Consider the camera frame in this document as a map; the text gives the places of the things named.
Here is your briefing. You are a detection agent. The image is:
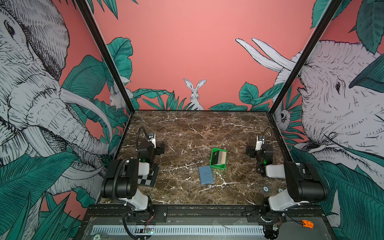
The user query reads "green plastic card tray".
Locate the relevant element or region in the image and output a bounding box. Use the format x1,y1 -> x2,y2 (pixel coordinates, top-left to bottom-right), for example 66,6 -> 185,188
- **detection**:
210,148 -> 227,170

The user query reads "blue leather card holder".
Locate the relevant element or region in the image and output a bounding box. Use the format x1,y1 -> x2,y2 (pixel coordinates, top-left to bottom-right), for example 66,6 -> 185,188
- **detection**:
199,166 -> 214,186

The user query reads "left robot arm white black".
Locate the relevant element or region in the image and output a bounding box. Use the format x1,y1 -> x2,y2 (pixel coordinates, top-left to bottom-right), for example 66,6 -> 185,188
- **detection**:
101,140 -> 165,223

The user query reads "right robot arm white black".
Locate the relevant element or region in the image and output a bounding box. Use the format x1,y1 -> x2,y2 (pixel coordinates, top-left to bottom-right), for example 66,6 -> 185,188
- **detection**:
246,143 -> 329,223

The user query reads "gold credit card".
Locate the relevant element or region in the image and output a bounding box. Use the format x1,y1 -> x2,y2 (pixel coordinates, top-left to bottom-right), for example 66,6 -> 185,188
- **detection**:
218,151 -> 227,165

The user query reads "stack of black cards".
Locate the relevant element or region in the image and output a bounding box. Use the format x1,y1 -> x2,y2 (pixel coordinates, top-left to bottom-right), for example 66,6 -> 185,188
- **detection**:
211,151 -> 220,165

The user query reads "checkerboard calibration board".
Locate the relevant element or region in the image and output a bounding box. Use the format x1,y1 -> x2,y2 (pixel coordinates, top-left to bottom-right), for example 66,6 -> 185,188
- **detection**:
138,165 -> 159,188

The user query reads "orange connector clip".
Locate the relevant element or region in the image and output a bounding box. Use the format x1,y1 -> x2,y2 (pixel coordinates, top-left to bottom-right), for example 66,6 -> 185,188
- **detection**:
302,220 -> 314,229

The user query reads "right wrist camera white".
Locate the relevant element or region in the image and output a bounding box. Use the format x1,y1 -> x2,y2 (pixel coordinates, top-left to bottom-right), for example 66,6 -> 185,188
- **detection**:
255,136 -> 265,151

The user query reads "black front mounting rail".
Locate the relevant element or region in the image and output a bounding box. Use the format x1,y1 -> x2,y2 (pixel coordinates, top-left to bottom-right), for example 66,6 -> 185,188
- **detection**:
83,204 -> 325,223

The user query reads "white slotted cable duct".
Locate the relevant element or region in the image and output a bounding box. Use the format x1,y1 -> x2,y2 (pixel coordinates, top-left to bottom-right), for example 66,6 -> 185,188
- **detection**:
90,224 -> 265,236

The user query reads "left black frame post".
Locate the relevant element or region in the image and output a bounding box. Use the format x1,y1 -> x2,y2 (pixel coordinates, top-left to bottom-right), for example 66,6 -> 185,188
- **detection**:
75,0 -> 135,115

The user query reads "black frame post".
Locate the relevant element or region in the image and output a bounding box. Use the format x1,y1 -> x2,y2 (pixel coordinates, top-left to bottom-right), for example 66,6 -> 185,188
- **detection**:
75,0 -> 135,115
269,0 -> 342,115

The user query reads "right black frame post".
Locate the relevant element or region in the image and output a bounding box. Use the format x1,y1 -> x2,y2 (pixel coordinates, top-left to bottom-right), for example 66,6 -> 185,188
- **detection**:
269,0 -> 342,115

